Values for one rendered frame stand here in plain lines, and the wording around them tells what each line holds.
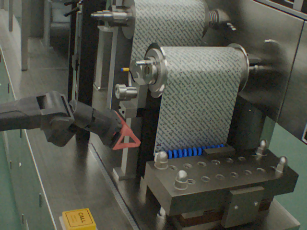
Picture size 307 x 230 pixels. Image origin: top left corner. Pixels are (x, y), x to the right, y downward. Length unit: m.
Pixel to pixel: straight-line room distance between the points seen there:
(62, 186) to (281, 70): 0.70
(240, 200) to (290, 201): 1.95
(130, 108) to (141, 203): 0.27
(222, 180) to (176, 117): 0.21
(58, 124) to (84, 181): 0.34
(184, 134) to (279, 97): 0.29
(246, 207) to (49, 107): 0.57
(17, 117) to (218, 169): 0.54
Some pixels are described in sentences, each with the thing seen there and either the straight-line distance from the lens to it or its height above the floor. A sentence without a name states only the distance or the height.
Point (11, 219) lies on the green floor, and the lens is 2.55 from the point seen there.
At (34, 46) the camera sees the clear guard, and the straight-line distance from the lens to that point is 2.06.
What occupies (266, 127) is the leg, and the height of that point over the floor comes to 1.00.
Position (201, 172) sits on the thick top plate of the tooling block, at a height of 1.03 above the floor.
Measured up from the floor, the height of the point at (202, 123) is 1.11.
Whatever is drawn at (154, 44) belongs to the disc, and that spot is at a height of 1.32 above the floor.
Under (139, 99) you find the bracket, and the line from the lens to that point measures 1.17.
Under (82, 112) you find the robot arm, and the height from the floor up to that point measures 1.18.
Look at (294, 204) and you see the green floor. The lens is 3.04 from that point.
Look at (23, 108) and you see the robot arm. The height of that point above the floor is 1.21.
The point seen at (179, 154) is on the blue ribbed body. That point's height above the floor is 1.03.
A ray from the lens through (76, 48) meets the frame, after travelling 1.45.
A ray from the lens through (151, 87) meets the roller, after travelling 1.14.
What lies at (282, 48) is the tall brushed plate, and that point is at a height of 1.35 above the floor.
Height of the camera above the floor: 1.62
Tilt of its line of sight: 25 degrees down
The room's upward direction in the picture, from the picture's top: 8 degrees clockwise
